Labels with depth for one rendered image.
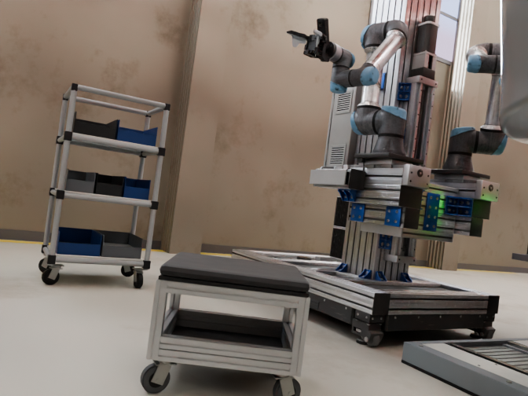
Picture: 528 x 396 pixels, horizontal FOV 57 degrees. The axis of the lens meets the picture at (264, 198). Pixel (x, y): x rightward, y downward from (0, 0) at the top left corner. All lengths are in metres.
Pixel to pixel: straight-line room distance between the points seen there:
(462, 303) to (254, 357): 1.39
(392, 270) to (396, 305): 0.45
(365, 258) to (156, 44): 2.95
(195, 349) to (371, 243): 1.40
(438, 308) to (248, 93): 3.26
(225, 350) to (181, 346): 0.11
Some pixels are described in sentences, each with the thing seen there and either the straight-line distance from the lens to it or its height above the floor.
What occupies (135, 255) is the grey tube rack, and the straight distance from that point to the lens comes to 2.72.
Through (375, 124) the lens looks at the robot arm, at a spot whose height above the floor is 0.96.
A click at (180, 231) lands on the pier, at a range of 4.39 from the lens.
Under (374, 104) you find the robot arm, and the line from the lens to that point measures 2.38.
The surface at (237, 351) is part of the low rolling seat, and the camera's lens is 1.32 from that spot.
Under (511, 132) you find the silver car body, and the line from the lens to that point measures 1.19.
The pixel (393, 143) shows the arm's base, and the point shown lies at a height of 0.87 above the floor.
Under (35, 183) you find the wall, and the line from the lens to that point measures 4.34.
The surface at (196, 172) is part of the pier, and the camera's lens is 4.42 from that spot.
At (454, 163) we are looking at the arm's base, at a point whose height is 0.86.
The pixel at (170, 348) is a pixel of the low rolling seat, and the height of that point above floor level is 0.13.
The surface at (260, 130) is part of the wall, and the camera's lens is 5.03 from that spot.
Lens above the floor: 0.52
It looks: 1 degrees up
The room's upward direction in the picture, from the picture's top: 7 degrees clockwise
